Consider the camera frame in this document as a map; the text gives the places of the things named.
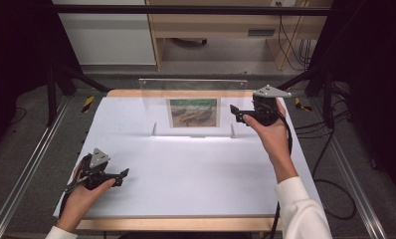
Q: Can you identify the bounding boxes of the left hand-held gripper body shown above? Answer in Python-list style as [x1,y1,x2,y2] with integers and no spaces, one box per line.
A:
[76,147,116,191]

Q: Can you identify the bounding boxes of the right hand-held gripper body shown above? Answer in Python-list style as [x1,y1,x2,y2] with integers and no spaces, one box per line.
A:
[252,84,293,127]

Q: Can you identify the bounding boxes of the painting print card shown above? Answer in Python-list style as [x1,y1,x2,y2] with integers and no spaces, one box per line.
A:
[165,97,222,129]

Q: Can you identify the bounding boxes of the clear acrylic photo frame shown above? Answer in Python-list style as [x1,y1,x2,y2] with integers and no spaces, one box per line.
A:
[138,78,249,139]

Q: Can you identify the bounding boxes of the person's right hand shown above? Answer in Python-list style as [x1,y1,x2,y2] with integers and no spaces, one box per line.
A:
[242,98,294,161]

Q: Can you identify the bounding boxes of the person's left hand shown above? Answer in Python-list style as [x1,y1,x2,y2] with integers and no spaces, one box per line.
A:
[56,156,117,233]

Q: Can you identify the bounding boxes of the yellow black tape piece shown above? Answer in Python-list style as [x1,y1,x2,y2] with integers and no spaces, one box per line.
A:
[294,97,313,113]
[81,96,96,115]

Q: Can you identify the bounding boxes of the black metal stand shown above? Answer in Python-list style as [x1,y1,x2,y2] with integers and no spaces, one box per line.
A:
[46,62,111,127]
[275,65,337,129]

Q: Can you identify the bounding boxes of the light blue table mat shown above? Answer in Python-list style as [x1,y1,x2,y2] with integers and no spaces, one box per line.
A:
[53,96,323,220]

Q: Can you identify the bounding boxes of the grey desk label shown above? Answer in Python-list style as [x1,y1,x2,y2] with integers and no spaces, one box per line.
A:
[247,28,277,37]

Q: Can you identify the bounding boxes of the wooden desk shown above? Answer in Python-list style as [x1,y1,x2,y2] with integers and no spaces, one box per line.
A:
[145,0,333,72]

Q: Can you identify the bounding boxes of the black curtain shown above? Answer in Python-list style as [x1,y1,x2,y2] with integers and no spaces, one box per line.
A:
[308,0,396,195]
[0,0,85,155]

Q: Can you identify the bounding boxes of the white cabinet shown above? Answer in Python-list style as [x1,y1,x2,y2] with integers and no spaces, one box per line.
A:
[52,0,157,66]

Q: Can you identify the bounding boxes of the left hand-held gripper cable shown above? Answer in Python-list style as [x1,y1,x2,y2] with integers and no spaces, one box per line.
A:
[58,178,89,219]

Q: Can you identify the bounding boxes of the hand-held gripper cable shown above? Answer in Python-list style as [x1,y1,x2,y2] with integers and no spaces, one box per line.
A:
[58,178,89,219]
[268,110,357,239]

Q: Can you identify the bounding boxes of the black floor cables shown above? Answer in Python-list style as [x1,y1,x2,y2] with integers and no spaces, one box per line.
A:
[295,83,352,141]

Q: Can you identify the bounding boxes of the black cables by desk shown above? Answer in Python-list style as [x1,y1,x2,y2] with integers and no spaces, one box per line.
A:
[277,14,317,72]

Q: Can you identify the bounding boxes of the aluminium rail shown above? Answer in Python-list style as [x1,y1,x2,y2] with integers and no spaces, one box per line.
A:
[308,96,389,239]
[0,95,72,239]

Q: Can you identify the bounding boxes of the thin black floor cable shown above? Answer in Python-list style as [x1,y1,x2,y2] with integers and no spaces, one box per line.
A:
[8,106,28,126]

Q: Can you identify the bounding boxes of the right hand-held gripper cable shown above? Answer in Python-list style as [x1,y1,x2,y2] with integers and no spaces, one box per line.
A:
[268,110,357,239]

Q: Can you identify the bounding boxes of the black horizontal frame bar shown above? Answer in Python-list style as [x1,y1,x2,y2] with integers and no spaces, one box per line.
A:
[52,4,333,17]

